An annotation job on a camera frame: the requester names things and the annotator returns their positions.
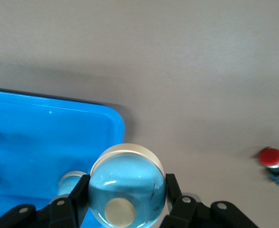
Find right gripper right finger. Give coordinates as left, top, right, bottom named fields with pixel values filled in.
left=159, top=173, right=259, bottom=228

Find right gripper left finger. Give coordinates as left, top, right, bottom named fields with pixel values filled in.
left=0, top=174, right=92, bottom=228

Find blue call bell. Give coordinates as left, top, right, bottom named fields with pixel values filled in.
left=88, top=143, right=167, bottom=228

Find blue plastic tray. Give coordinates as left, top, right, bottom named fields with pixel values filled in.
left=0, top=87, right=125, bottom=228

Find red emergency stop button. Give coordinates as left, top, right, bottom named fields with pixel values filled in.
left=258, top=147, right=279, bottom=190

